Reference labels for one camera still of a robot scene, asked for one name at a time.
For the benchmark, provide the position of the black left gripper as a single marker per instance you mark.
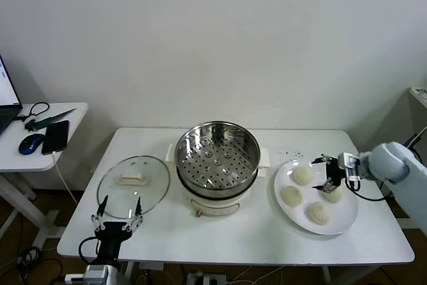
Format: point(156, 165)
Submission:
point(111, 235)

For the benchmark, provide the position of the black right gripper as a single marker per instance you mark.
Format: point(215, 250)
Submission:
point(335, 171)

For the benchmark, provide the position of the white steamed baozi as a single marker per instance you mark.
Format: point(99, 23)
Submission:
point(334, 197)
point(302, 175)
point(292, 195)
point(318, 213)

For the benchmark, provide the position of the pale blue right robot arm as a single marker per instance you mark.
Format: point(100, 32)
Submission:
point(397, 165)

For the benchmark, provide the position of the perforated steel steamer basket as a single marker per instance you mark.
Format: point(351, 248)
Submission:
point(217, 165)

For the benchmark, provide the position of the white round plate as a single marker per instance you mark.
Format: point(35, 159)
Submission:
point(300, 221)

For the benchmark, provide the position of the cream electric cooker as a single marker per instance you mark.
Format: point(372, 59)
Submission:
point(213, 206)

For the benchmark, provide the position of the black smartphone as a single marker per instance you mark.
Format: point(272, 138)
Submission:
point(56, 136)

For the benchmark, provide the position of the grey floor power strip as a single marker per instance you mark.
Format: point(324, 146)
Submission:
point(207, 279)

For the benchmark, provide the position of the white side table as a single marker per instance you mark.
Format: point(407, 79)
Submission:
point(20, 163)

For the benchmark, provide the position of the blue computer mouse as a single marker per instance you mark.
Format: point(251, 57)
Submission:
point(30, 143)

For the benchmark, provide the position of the white shelf unit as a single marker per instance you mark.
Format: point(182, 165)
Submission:
point(418, 96)

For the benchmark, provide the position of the black laptop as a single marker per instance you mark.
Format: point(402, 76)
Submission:
point(6, 91)

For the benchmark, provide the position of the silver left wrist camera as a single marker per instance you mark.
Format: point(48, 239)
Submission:
point(98, 273)

